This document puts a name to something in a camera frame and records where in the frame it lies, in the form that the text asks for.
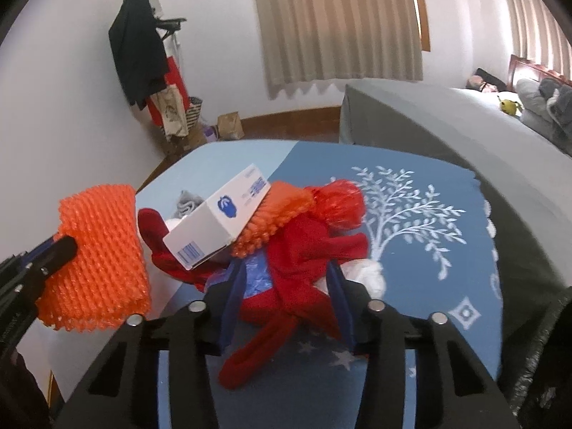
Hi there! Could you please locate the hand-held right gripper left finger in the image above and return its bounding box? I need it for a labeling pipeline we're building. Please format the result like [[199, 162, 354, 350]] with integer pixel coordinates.
[[54, 265, 248, 429]]

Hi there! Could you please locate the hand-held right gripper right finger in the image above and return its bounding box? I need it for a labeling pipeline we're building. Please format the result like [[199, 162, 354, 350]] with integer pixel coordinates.
[[326, 265, 521, 429]]

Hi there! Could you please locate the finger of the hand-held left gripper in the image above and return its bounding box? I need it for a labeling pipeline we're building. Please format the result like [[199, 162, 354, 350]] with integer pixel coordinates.
[[27, 236, 79, 275]]

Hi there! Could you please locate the orange foam net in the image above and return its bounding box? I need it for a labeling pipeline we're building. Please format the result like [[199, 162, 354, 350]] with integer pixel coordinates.
[[35, 182, 152, 332]]

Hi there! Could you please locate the blue plastic bag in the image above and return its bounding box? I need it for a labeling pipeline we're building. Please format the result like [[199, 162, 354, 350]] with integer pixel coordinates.
[[203, 252, 275, 300]]

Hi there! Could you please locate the red cloth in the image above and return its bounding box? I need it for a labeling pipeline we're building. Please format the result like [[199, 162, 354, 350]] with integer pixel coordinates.
[[138, 208, 371, 391]]

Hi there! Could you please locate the black trash bin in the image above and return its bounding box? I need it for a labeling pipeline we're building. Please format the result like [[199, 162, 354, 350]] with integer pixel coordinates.
[[498, 286, 572, 429]]

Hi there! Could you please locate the white crumpled tissue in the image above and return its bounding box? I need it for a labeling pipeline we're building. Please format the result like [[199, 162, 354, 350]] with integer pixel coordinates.
[[313, 257, 387, 298]]

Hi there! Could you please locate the white cardboard box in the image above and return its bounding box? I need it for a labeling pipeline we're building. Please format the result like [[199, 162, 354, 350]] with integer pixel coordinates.
[[162, 163, 272, 271]]

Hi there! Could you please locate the orange fuzzy cloth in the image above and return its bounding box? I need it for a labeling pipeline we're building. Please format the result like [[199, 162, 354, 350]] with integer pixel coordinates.
[[230, 181, 316, 260]]

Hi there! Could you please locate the red mesh ball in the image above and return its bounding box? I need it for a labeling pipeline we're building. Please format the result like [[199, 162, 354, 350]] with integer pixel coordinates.
[[310, 179, 365, 231]]

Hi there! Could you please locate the grey white crumpled cloth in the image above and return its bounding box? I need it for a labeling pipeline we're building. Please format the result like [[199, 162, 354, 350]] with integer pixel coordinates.
[[172, 189, 211, 222]]

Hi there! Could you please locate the brown cardboard box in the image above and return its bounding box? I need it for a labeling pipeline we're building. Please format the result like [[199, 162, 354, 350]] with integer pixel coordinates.
[[161, 123, 208, 158]]

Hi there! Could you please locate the beige printed tote bag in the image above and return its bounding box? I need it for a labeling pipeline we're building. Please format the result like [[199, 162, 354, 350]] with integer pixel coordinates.
[[154, 87, 189, 140]]

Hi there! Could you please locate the brown paper bag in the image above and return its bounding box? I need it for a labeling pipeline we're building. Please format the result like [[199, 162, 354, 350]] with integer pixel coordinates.
[[217, 113, 244, 140]]

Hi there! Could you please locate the striped bag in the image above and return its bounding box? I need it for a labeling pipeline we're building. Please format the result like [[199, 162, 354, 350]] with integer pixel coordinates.
[[185, 96, 204, 132]]

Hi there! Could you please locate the red bag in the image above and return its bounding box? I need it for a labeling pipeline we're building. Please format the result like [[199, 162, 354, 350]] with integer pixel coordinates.
[[147, 54, 191, 126]]

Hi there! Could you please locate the bed with grey sheet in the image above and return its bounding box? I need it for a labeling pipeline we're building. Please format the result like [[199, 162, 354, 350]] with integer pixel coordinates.
[[339, 78, 572, 289]]

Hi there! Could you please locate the black coat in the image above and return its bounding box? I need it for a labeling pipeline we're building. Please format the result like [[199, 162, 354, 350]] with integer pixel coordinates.
[[108, 0, 171, 112]]

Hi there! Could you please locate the black clothes hanger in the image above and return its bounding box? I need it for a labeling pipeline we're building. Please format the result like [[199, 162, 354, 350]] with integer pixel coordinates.
[[154, 17, 187, 37]]

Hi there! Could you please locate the pink cloth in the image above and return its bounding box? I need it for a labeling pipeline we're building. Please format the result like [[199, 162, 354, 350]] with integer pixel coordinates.
[[467, 76, 499, 94]]

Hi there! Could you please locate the black bag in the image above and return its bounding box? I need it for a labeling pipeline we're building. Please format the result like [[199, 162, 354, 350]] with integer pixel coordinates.
[[474, 68, 509, 92]]

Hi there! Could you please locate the light grey folded duvet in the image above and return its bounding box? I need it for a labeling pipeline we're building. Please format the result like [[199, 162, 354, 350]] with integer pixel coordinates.
[[516, 78, 572, 146]]

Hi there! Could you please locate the wide beige curtain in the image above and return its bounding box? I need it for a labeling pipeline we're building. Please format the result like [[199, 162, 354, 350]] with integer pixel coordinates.
[[246, 0, 424, 100]]

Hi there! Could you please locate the wooden headboard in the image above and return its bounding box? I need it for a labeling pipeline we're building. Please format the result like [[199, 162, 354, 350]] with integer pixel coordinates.
[[508, 54, 572, 88]]

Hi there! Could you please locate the dark grey blanket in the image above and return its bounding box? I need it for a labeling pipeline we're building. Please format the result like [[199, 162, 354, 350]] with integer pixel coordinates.
[[538, 77, 572, 101]]

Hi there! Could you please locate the narrow beige curtain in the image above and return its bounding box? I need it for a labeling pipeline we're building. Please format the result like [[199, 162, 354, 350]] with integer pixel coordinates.
[[500, 0, 572, 77]]

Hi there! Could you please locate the wooden window frame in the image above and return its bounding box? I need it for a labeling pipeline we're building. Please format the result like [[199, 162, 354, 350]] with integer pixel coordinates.
[[409, 0, 432, 52]]

